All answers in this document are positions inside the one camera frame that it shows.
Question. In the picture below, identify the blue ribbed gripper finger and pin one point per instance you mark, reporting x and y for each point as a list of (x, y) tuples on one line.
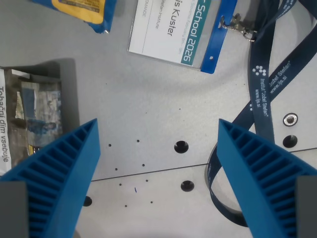
[(260, 178), (62, 173)]

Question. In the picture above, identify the blue and yellow bag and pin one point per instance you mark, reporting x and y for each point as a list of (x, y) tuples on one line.
[(85, 12)]

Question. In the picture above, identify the tobacco pouch with warning label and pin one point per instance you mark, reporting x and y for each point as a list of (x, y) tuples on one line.
[(29, 119)]

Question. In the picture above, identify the silver table screw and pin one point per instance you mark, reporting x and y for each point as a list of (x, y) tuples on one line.
[(290, 119)]

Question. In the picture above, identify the conference name badge holder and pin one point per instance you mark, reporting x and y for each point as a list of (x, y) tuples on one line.
[(178, 32)]

